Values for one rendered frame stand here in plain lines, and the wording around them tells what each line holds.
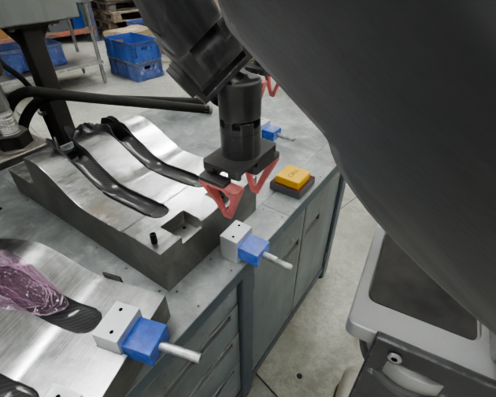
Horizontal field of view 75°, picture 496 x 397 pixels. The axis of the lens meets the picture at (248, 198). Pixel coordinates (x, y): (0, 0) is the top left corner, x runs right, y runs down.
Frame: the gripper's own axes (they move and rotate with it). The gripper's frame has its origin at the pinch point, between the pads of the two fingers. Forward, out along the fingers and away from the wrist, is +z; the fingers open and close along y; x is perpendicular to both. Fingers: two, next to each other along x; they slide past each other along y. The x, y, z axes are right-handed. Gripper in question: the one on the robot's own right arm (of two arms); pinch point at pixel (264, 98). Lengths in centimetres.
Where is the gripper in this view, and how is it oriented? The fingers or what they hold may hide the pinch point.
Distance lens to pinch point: 94.2
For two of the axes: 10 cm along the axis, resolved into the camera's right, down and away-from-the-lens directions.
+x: 8.2, 3.5, -4.6
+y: -5.8, 5.1, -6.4
